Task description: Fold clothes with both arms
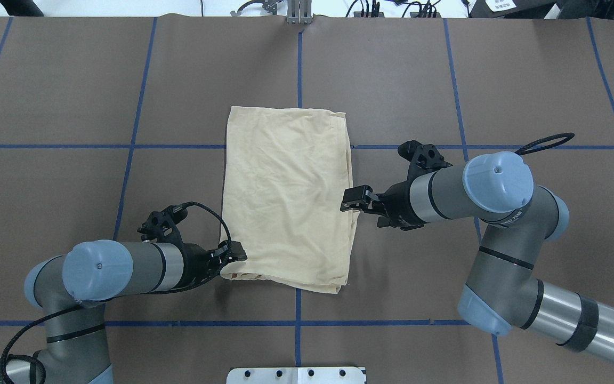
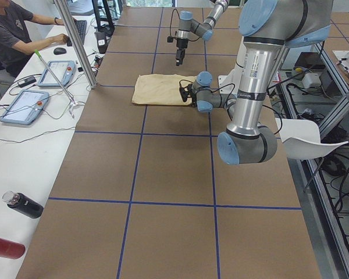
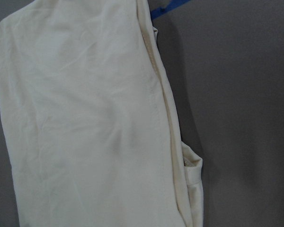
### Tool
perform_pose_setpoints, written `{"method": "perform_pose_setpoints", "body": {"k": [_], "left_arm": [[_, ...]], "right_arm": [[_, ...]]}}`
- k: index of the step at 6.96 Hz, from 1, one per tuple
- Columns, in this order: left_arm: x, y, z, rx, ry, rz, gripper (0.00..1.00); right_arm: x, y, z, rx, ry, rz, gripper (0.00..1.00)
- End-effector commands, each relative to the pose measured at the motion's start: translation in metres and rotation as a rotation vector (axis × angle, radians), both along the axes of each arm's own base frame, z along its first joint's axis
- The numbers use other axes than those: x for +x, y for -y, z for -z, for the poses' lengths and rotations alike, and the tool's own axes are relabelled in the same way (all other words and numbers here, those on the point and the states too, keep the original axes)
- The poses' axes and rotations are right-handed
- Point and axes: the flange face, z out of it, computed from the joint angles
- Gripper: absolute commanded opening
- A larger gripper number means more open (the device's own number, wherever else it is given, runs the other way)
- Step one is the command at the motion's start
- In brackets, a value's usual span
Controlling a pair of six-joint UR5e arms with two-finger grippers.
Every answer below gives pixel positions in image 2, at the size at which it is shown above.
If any black computer mouse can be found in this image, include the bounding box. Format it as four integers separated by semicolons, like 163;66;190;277
53;47;67;55

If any near blue teach pendant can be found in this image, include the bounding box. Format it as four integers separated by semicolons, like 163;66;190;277
0;90;50;126

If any red water bottle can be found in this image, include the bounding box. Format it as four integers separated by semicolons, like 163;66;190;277
0;238;26;259

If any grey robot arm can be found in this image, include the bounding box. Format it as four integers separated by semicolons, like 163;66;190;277
167;0;229;66
188;1;333;164

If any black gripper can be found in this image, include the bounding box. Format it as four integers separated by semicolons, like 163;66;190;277
188;87;197;108
176;38;188;66

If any aluminium frame post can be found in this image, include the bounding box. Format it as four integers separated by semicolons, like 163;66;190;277
54;0;97;89

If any blue teach pendant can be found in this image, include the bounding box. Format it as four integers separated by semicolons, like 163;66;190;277
0;90;50;126
37;60;76;88

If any beige long-sleeve printed shirt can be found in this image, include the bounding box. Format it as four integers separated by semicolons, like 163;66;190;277
131;74;196;106

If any black insulated bottle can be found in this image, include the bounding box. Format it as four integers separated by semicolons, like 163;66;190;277
2;191;44;219

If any long metal grabber stick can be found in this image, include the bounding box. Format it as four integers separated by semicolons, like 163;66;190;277
35;50;85;118

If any brown paper table cover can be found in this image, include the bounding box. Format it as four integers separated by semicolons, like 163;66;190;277
17;8;320;278

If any far blue teach pendant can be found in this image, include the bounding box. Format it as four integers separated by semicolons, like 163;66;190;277
37;60;76;88

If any black computer keyboard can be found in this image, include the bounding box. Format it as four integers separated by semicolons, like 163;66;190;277
74;20;87;44

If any seated person grey shirt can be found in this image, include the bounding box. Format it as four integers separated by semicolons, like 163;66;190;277
0;1;69;77

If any white plastic chair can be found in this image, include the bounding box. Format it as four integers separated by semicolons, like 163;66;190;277
276;118;348;160

